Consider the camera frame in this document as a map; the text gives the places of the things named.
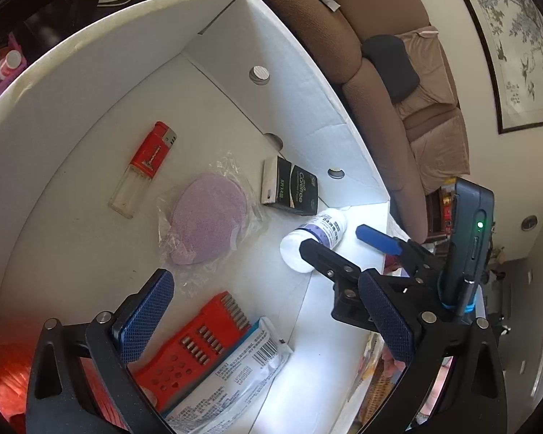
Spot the brown sofa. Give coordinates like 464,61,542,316
265,0,470,243

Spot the white plastic pill bottle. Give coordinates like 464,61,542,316
279,207,349,275

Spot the white cardboard box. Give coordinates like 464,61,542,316
0,0,392,434

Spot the framed bird painting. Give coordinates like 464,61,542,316
463,0,543,134

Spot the white printed sachet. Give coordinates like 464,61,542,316
165,316,292,433

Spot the black Carefree packet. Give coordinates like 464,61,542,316
261,156,319,217

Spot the purple sponge in plastic bag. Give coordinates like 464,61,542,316
156,152,270,297

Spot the red transparent lighter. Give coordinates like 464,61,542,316
108,122,176,218

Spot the red plastic grater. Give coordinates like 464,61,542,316
135,291,251,412

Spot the red plastic string ball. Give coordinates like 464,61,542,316
0,342,118,434

